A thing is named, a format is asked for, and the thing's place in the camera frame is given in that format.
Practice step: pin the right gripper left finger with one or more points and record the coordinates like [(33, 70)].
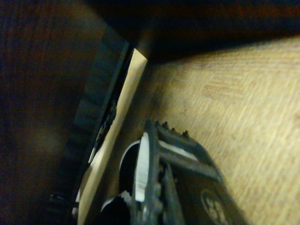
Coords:
[(145, 180)]

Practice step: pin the brown shoe rack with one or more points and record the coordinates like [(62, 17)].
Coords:
[(35, 93)]

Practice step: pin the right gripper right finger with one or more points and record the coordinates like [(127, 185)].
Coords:
[(178, 143)]

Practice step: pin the black shoe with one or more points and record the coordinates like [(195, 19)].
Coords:
[(126, 168)]

